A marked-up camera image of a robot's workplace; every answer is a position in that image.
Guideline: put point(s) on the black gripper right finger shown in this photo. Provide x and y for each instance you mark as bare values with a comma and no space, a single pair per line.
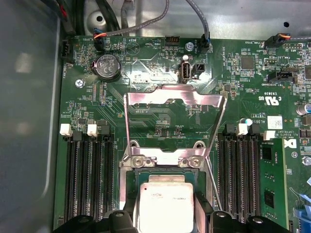
209,223

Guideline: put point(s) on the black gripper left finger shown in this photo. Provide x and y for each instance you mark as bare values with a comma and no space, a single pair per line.
119,223

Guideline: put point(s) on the silver topped CPU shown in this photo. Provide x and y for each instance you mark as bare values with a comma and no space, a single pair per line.
165,208

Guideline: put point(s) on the metal socket cover frame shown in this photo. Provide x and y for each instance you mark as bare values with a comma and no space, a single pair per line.
150,98

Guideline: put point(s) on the black RAM slot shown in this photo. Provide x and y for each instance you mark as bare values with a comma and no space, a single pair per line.
93,182
108,182
79,182
240,182
68,182
253,182
227,182

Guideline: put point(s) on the green RAM stick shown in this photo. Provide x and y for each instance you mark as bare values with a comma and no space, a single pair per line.
274,184

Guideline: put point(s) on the blue plastic card latch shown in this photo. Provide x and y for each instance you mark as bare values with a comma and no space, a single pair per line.
305,218

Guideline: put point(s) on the silver motherboard screw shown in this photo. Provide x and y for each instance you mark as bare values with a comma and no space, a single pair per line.
306,160
80,83
189,46

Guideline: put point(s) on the white barcode sticker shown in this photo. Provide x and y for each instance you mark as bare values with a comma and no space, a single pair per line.
275,122

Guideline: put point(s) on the green motherboard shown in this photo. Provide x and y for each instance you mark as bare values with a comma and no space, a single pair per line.
243,102

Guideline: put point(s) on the internal USB port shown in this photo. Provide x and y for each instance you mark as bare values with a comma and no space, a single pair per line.
185,72

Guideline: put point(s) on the round coin battery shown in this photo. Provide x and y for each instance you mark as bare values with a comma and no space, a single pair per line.
107,68

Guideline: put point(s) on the black open PC case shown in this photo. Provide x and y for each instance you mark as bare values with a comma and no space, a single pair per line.
243,14

